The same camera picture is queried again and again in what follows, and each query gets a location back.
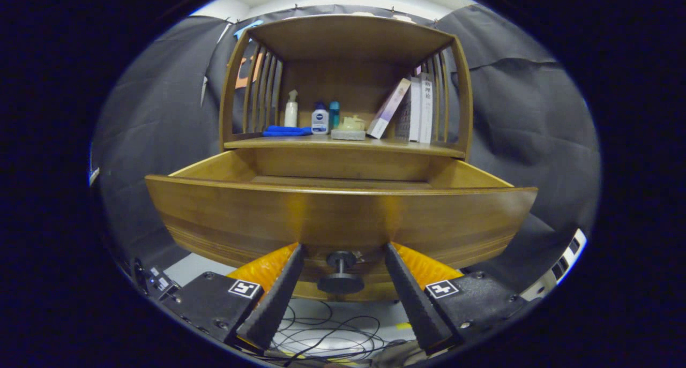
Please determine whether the blue folded cloth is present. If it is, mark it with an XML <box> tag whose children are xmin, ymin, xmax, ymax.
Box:
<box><xmin>262</xmin><ymin>125</ymin><xmax>312</xmax><ymax>137</ymax></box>

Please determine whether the purple book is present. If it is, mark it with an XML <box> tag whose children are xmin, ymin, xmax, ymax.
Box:
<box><xmin>367</xmin><ymin>78</ymin><xmax>412</xmax><ymax>139</ymax></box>

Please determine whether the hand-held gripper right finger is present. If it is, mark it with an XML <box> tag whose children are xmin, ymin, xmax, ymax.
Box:
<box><xmin>385</xmin><ymin>242</ymin><xmax>530</xmax><ymax>356</ymax></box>

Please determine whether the wooden countertop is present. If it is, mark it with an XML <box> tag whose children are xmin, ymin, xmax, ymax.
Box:
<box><xmin>224</xmin><ymin>135</ymin><xmax>466</xmax><ymax>159</ymax></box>

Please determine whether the white bottle with blue cap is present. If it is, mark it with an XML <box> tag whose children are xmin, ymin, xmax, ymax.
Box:
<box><xmin>311</xmin><ymin>102</ymin><xmax>330</xmax><ymax>136</ymax></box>

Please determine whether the wooden cabinet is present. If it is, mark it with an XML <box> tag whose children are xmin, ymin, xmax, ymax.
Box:
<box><xmin>219</xmin><ymin>13</ymin><xmax>475</xmax><ymax>303</ymax></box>

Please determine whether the white power strip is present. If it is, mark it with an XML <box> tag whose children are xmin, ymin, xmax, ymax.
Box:
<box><xmin>520</xmin><ymin>228</ymin><xmax>587</xmax><ymax>302</ymax></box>

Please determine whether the white book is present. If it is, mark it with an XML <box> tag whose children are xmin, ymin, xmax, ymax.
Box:
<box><xmin>409</xmin><ymin>72</ymin><xmax>435</xmax><ymax>144</ymax></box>

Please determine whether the black electronics box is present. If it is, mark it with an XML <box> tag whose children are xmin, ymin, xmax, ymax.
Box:
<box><xmin>131</xmin><ymin>257</ymin><xmax>180</xmax><ymax>302</ymax></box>

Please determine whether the white pump bottle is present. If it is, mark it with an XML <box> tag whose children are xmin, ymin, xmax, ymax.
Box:
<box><xmin>284</xmin><ymin>89</ymin><xmax>299</xmax><ymax>128</ymax></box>

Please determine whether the dark patterned book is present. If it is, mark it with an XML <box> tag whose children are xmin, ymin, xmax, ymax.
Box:
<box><xmin>396</xmin><ymin>84</ymin><xmax>413</xmax><ymax>141</ymax></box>

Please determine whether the black backdrop cloth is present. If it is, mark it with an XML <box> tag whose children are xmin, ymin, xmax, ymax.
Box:
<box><xmin>91</xmin><ymin>4</ymin><xmax>601</xmax><ymax>283</ymax></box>

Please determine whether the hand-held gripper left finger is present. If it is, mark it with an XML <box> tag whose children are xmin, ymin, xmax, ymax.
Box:
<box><xmin>159</xmin><ymin>243</ymin><xmax>305</xmax><ymax>352</ymax></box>

